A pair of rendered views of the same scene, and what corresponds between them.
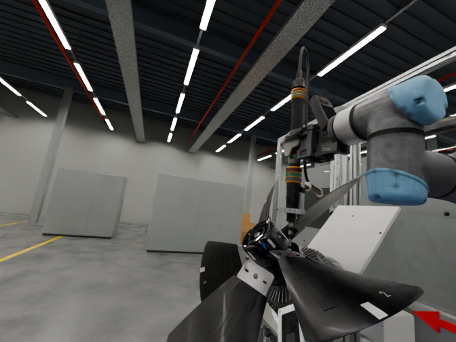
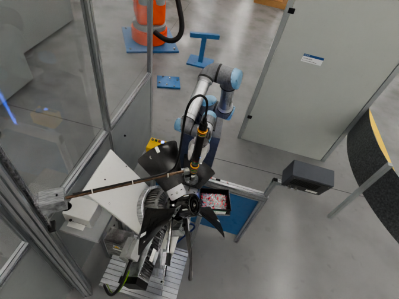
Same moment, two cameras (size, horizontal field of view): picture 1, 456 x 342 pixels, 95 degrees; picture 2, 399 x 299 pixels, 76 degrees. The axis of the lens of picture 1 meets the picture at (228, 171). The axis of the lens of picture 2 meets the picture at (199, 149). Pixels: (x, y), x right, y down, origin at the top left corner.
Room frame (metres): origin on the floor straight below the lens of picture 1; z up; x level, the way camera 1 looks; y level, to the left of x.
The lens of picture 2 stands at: (1.29, 0.10, 2.38)
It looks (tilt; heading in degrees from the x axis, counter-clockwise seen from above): 48 degrees down; 201
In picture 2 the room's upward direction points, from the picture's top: 13 degrees clockwise
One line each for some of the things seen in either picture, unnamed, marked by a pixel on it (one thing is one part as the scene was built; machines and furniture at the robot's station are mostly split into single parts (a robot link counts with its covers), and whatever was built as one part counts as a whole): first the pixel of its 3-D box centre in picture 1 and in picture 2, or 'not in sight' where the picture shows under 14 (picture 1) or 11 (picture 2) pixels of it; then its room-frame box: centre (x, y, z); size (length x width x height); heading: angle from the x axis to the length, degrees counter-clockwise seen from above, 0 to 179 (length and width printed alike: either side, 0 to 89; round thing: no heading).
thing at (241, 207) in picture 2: not in sight; (200, 205); (0.21, -0.20, 0.45); 0.82 x 0.01 x 0.66; 107
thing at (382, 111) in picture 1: (394, 112); (208, 121); (0.32, -0.27, 1.48); 0.11 x 0.08 x 0.09; 17
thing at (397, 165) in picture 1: (402, 170); (202, 133); (0.33, -0.28, 1.38); 0.11 x 0.08 x 0.11; 100
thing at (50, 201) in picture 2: (335, 201); (51, 201); (1.07, -0.57, 1.39); 0.10 x 0.07 x 0.08; 142
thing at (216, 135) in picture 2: not in sight; (196, 159); (-0.16, -0.48, 0.50); 0.30 x 0.30 x 1.00; 21
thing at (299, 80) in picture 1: (295, 142); (196, 154); (0.58, -0.19, 1.50); 0.04 x 0.04 x 0.46
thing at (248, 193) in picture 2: not in sight; (208, 181); (0.21, -0.20, 0.82); 0.90 x 0.04 x 0.08; 107
